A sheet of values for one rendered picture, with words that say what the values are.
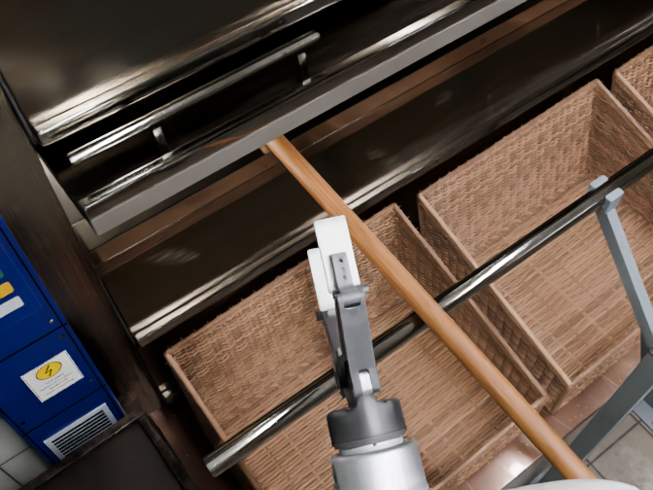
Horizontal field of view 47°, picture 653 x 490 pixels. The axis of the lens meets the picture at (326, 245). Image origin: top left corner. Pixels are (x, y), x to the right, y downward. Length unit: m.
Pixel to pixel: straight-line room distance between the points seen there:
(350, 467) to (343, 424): 0.04
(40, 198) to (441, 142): 0.81
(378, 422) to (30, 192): 0.53
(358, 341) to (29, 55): 0.46
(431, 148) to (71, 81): 0.81
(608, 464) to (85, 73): 1.83
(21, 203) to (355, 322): 0.50
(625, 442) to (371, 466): 1.69
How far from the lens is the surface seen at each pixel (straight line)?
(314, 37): 0.95
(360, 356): 0.69
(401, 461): 0.73
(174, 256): 1.27
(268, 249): 1.36
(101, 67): 0.91
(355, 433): 0.73
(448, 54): 1.37
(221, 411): 1.59
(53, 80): 0.90
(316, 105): 0.94
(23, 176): 0.98
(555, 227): 1.17
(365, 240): 1.07
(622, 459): 2.35
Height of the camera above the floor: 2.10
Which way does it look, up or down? 57 degrees down
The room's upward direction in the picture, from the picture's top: straight up
